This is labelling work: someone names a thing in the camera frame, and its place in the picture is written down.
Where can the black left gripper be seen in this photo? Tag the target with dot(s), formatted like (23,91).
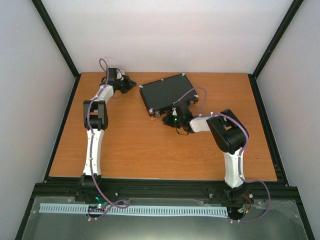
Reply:
(130,83)

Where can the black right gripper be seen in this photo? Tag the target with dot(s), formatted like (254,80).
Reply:
(167,121)

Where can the black poker set case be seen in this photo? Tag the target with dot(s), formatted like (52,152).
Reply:
(158,96)

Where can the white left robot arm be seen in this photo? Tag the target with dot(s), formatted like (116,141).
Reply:
(95,119)

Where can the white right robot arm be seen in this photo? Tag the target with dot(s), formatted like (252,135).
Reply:
(230,136)

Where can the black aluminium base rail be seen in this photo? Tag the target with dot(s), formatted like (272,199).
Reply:
(213,192)

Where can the light blue cable duct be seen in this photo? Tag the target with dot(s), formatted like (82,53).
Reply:
(134,210)

